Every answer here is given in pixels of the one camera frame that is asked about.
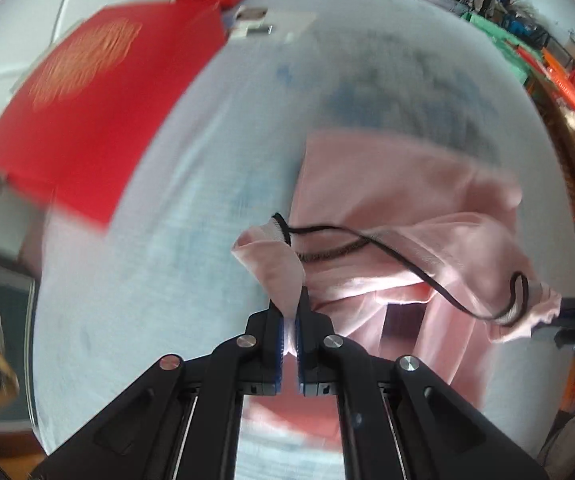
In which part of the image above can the pink printed t-shirt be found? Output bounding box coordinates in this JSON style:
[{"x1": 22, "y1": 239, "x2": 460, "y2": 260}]
[{"x1": 231, "y1": 129, "x2": 564, "y2": 453}]

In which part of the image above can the light blue striped bedsheet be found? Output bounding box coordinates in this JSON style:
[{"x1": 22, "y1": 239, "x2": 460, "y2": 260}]
[{"x1": 33, "y1": 0, "x2": 575, "y2": 479}]

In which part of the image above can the large red gift box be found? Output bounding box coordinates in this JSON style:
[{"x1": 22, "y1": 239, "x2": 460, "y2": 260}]
[{"x1": 0, "y1": 0, "x2": 226, "y2": 226}]

